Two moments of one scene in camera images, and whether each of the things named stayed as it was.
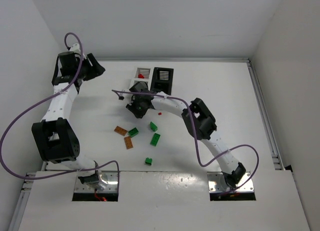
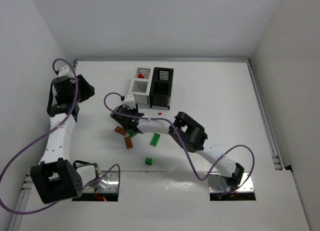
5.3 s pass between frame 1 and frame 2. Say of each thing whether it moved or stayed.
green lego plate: stayed
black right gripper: moved
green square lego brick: stayed
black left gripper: moved
